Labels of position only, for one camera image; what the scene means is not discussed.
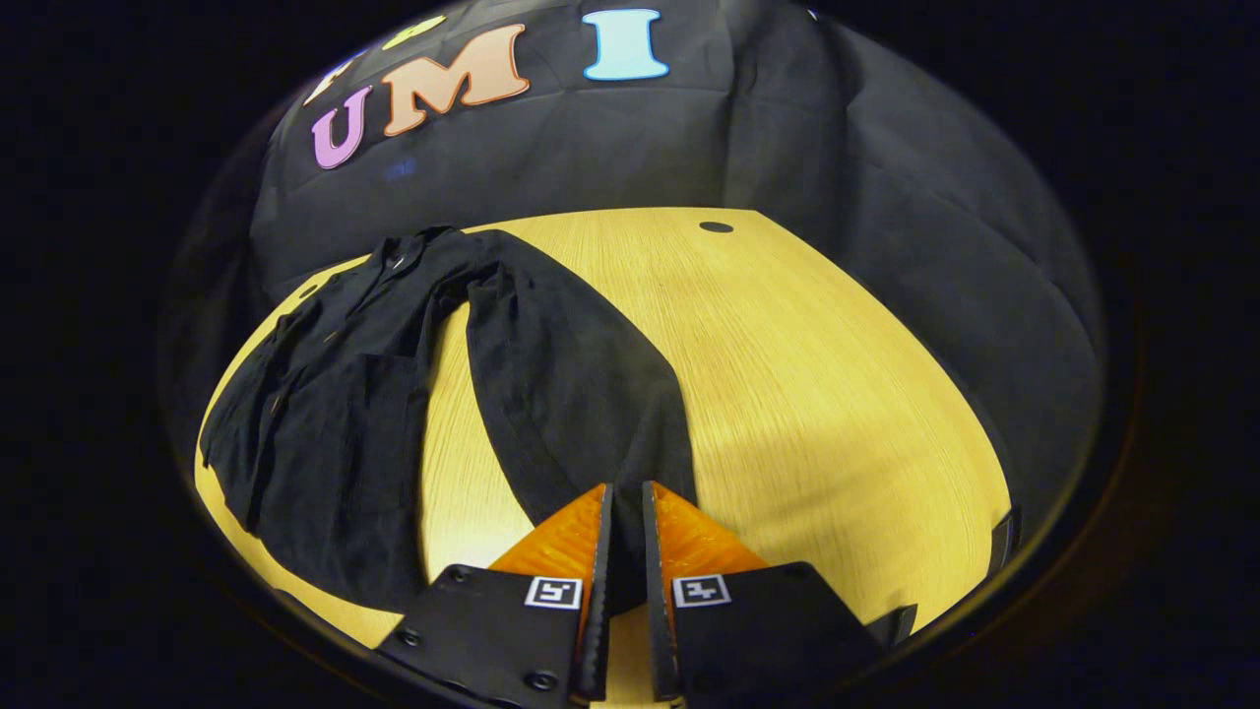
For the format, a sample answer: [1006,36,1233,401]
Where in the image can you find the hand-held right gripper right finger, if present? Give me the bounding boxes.
[642,481,887,708]

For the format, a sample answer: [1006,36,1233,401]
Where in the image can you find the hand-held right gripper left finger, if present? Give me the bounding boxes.
[377,483,616,708]

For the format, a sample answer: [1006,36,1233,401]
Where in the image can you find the black button-up shirt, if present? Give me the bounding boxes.
[200,226,700,616]

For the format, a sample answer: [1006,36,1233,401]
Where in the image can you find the black backdrop cloth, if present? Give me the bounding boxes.
[162,0,1103,552]

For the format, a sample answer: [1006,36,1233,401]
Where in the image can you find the black table edge bracket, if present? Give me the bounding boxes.
[989,507,1023,572]
[866,604,919,646]

